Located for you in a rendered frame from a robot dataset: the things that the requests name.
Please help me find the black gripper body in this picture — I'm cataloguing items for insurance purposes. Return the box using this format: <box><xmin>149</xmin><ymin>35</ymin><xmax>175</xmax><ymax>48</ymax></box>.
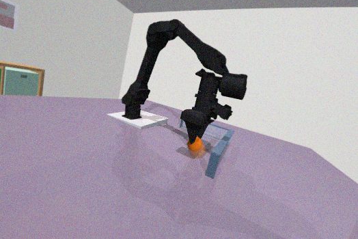
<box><xmin>180</xmin><ymin>91</ymin><xmax>218</xmax><ymax>126</ymax></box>

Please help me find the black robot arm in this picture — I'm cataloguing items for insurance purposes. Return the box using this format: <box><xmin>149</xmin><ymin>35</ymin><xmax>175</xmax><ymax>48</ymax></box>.
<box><xmin>122</xmin><ymin>19</ymin><xmax>247</xmax><ymax>120</ymax></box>

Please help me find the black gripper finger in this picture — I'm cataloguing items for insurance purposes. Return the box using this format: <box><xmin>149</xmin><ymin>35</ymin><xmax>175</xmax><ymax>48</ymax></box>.
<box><xmin>184</xmin><ymin>120</ymin><xmax>206</xmax><ymax>144</ymax></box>
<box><xmin>197</xmin><ymin>119</ymin><xmax>214</xmax><ymax>139</ymax></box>

